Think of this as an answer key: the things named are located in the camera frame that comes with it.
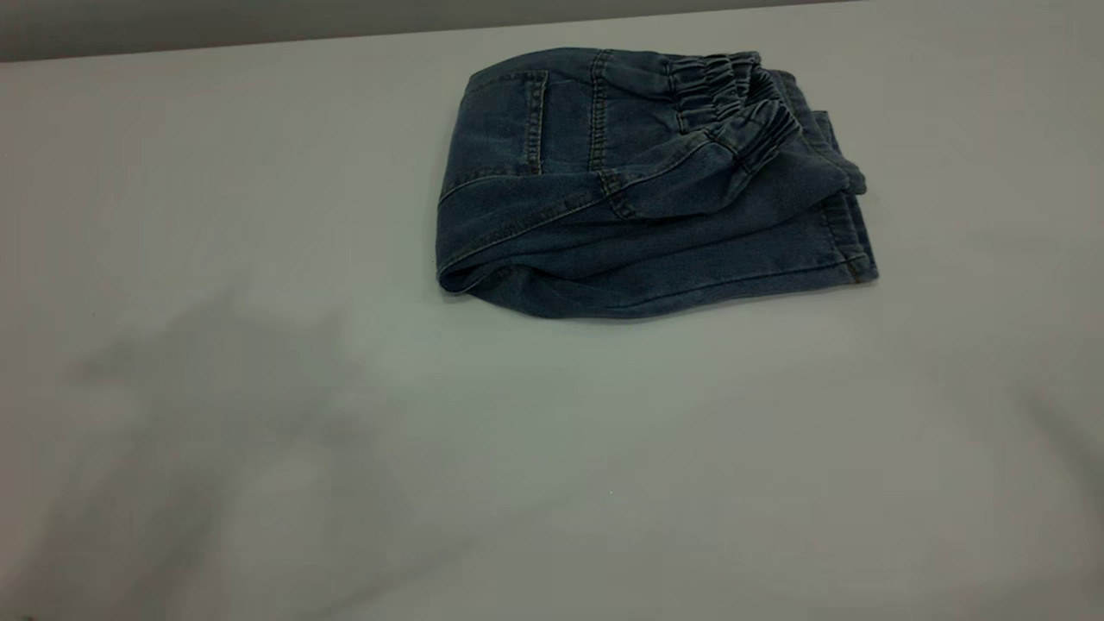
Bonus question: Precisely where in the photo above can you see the blue denim shorts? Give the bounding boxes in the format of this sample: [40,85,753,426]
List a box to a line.
[436,47,880,320]

